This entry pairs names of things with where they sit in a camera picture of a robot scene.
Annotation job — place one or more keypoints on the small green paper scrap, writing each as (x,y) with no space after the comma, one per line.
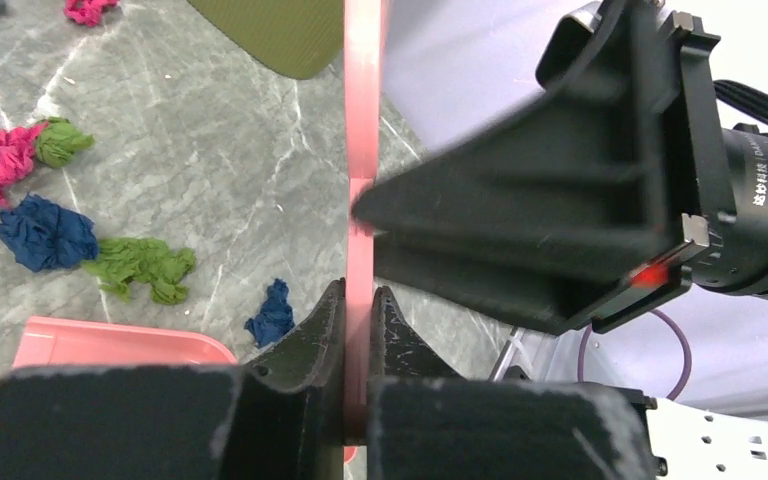
(58,141)

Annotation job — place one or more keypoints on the pink dustpan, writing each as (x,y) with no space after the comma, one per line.
(55,341)

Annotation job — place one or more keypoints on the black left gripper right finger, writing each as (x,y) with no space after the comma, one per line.
(396,349)

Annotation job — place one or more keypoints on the dark blue paper scrap centre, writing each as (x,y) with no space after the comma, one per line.
(43,235)

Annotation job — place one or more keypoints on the green mesh waste bin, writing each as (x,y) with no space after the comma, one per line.
(293,38)

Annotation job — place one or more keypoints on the dark blue scrap right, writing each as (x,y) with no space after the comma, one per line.
(275,317)

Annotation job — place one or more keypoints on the magenta paper scrap near bin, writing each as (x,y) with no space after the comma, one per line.
(87,13)

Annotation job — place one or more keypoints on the pink hand brush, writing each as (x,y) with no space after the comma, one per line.
(365,28)

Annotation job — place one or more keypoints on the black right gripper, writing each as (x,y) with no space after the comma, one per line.
(505,223)

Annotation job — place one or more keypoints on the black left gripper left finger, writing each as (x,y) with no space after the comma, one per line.
(315,345)

